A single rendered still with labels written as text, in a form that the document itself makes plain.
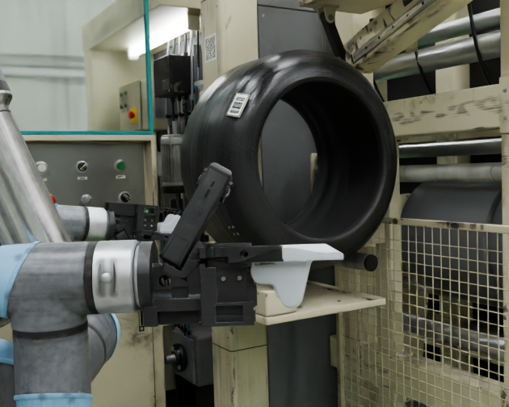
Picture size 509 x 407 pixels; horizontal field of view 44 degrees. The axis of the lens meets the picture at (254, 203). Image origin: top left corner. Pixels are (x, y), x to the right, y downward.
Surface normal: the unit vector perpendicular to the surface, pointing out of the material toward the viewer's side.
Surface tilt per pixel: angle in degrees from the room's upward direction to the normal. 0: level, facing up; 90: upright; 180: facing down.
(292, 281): 84
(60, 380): 90
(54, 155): 90
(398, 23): 90
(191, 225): 81
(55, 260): 53
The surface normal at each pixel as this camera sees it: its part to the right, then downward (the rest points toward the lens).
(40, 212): 0.67, -0.25
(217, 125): -0.66, -0.23
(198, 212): 0.01, -0.11
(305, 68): 0.46, -0.15
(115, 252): -0.01, -0.72
